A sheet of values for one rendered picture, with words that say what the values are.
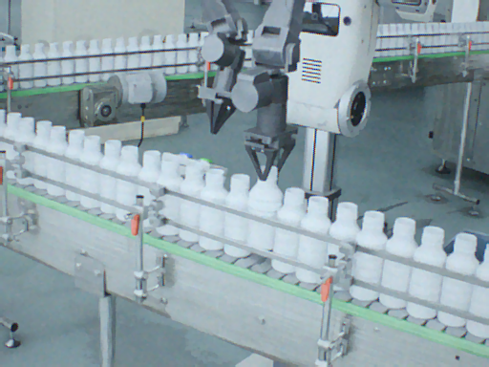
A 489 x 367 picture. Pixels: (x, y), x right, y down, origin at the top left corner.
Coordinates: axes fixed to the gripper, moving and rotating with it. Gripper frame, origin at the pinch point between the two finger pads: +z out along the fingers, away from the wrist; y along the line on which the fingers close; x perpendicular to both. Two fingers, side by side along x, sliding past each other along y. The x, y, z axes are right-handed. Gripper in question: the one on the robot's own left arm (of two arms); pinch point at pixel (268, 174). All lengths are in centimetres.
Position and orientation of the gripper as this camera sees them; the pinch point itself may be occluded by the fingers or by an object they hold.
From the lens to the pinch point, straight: 158.8
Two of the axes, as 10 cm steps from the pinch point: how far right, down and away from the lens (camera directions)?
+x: -8.2, -2.0, 5.3
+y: 5.7, -2.1, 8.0
